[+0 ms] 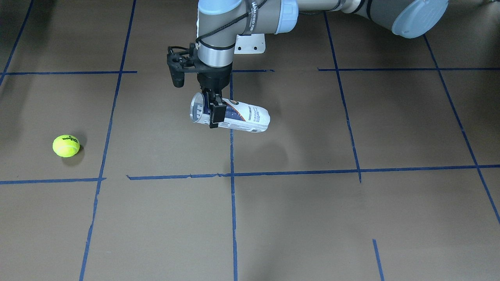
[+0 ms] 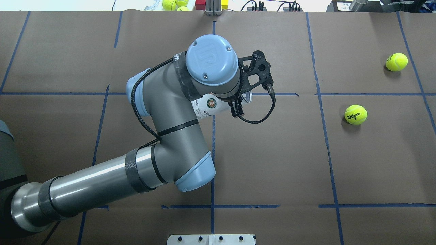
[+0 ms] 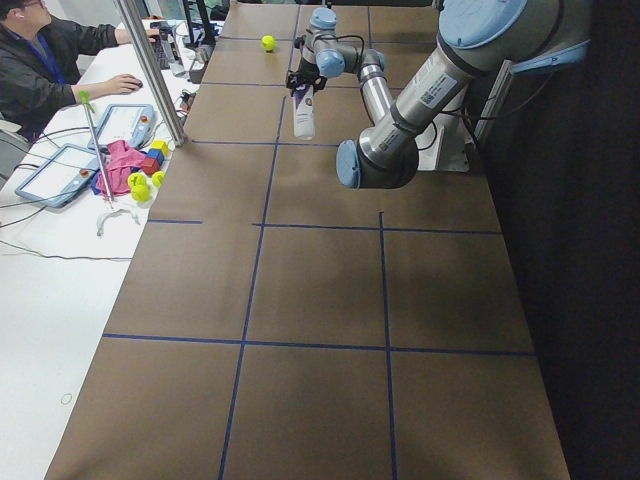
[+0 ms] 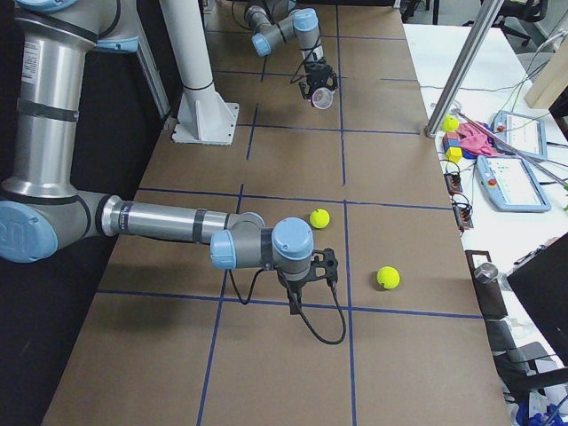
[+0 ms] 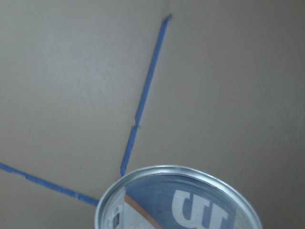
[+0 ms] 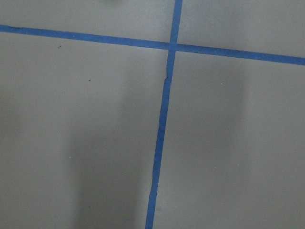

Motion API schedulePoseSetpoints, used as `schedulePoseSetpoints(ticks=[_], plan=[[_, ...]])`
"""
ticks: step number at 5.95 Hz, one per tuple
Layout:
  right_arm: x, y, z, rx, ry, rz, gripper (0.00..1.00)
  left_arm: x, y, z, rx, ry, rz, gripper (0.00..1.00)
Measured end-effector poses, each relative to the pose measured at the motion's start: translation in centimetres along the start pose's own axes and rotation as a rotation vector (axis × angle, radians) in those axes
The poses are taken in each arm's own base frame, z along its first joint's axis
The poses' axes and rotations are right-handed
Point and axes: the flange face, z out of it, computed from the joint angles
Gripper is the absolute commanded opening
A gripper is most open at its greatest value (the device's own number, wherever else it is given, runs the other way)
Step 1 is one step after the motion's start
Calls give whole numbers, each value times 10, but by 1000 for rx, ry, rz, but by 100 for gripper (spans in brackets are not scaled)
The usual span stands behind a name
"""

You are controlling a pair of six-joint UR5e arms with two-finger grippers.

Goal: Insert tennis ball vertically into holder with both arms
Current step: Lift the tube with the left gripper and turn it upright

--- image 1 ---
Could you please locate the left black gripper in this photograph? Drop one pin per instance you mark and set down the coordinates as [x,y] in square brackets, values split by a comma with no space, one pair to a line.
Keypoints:
[213,80]

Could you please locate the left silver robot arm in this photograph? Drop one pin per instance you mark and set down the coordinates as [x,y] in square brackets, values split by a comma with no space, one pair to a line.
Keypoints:
[221,22]

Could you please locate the yellow tennis ball far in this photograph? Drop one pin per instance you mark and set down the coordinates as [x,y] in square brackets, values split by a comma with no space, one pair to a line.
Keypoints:
[66,146]

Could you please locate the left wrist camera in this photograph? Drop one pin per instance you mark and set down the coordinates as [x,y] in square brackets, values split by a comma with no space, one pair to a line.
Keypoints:
[181,60]

